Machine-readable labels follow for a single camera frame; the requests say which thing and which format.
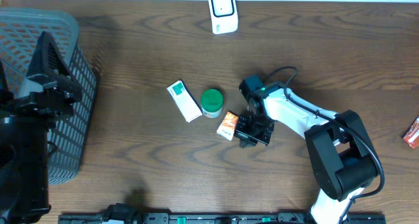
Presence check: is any small orange box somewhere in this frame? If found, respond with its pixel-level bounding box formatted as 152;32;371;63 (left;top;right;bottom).
217;111;239;141

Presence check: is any green lid jar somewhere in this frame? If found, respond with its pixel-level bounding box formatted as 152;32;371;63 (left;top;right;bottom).
201;88;224;119

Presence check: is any white green Panadol box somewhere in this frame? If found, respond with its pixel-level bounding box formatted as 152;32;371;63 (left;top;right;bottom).
166;80;202;122

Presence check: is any long orange sachet pack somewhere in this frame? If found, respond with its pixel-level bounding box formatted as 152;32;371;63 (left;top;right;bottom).
403;117;419;149

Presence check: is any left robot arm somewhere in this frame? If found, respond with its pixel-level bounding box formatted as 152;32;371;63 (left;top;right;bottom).
1;31;82;223

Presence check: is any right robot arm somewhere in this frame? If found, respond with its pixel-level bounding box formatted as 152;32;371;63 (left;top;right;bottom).
234;75;385;223

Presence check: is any white barcode scanner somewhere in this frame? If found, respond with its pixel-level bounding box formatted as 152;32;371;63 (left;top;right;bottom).
208;0;238;35

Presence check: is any grey plastic basket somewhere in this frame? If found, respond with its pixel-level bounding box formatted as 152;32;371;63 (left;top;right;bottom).
1;8;100;185

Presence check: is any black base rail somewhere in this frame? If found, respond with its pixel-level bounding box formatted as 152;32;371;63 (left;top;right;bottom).
58;202;387;224

